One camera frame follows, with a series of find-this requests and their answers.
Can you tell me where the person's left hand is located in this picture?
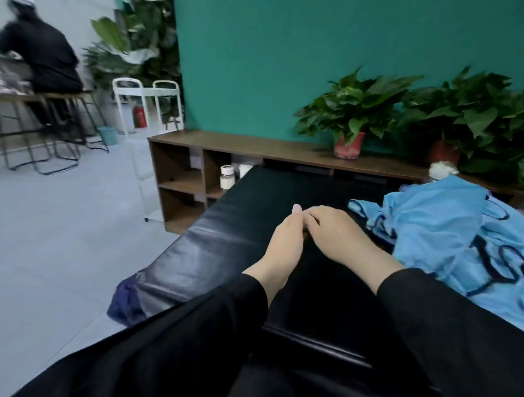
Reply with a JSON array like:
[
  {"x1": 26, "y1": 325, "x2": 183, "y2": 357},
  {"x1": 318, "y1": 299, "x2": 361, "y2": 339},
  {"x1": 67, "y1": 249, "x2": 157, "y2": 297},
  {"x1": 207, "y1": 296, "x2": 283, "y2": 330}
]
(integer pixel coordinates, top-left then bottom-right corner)
[{"x1": 243, "y1": 204, "x2": 306, "y2": 305}]

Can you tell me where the person's right hand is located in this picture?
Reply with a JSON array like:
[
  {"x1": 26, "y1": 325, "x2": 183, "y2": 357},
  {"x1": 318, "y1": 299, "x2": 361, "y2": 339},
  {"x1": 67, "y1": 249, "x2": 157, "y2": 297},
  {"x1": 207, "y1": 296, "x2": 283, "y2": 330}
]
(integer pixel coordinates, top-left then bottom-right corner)
[{"x1": 303, "y1": 206, "x2": 386, "y2": 271}]

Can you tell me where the clear bottle silver cap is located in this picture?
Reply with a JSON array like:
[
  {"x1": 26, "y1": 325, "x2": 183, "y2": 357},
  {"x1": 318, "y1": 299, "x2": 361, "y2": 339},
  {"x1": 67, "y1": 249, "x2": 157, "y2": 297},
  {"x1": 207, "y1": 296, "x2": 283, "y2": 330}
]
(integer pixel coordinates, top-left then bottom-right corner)
[{"x1": 428, "y1": 161, "x2": 461, "y2": 183}]

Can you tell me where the navy blue bag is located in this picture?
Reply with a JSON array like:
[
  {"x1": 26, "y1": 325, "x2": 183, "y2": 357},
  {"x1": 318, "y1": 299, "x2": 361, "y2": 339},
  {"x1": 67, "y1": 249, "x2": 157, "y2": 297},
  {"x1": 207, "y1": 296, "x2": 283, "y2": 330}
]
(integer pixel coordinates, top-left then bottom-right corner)
[{"x1": 106, "y1": 274, "x2": 150, "y2": 327}]

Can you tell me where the person's right forearm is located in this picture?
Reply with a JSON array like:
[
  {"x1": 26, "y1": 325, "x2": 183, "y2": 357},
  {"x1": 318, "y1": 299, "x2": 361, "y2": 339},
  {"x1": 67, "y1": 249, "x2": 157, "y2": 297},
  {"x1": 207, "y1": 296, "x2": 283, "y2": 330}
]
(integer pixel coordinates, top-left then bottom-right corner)
[{"x1": 360, "y1": 244, "x2": 524, "y2": 397}]

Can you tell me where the person's left forearm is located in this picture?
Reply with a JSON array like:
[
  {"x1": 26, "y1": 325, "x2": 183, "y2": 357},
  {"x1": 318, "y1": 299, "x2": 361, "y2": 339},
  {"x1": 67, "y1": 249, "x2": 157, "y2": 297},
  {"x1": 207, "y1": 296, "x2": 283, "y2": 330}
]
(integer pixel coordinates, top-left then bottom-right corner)
[{"x1": 12, "y1": 266, "x2": 283, "y2": 397}]

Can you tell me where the black leather bench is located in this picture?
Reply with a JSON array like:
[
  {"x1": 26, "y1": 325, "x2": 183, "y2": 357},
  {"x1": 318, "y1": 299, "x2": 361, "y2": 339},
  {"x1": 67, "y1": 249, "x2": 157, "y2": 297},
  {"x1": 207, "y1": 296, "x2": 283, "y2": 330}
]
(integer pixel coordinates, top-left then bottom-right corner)
[{"x1": 123, "y1": 166, "x2": 524, "y2": 397}]

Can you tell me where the small white-lidded jar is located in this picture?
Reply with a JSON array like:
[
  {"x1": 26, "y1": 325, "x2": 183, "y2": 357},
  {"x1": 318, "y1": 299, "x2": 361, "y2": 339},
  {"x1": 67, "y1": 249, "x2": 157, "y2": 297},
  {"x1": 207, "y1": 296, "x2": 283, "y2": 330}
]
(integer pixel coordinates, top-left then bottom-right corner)
[{"x1": 219, "y1": 164, "x2": 237, "y2": 191}]

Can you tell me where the green plant in red pot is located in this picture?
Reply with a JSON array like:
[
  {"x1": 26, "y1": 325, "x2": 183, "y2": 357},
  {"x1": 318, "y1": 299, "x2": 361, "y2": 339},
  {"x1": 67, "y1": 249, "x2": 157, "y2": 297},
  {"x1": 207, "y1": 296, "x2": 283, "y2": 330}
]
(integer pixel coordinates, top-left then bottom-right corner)
[
  {"x1": 293, "y1": 68, "x2": 424, "y2": 160},
  {"x1": 400, "y1": 65, "x2": 524, "y2": 188}
]

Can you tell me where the wooden shelf cabinet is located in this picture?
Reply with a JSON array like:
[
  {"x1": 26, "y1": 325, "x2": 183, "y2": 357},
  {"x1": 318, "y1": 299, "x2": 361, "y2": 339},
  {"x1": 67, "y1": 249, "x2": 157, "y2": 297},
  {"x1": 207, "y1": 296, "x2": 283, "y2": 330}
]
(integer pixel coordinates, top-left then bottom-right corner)
[{"x1": 147, "y1": 129, "x2": 524, "y2": 236}]

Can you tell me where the white wheeled cart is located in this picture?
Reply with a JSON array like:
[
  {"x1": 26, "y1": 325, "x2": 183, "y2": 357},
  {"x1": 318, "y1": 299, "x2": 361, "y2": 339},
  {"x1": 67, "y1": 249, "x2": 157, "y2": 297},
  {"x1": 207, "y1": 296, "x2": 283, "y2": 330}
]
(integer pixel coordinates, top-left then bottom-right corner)
[{"x1": 112, "y1": 77, "x2": 186, "y2": 224}]

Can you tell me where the teal bucket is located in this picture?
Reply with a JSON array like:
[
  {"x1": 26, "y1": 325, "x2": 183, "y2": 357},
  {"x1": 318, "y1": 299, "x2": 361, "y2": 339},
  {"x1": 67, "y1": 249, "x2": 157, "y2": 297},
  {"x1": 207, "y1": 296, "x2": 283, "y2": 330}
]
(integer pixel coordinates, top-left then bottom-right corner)
[{"x1": 98, "y1": 126, "x2": 119, "y2": 147}]

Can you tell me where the white metal rack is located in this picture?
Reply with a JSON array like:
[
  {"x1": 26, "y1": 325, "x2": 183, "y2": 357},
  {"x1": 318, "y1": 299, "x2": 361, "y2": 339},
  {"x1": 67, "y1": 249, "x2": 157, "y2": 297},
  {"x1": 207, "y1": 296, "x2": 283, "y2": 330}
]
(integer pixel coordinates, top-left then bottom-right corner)
[{"x1": 82, "y1": 0, "x2": 183, "y2": 125}]

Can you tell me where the wooden top black stool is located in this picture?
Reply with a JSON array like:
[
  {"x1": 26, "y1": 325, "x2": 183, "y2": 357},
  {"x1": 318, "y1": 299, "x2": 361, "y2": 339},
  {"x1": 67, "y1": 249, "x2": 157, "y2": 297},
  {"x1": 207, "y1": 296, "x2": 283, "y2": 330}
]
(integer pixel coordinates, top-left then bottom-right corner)
[
  {"x1": 41, "y1": 90, "x2": 111, "y2": 155},
  {"x1": 0, "y1": 92, "x2": 81, "y2": 175}
]

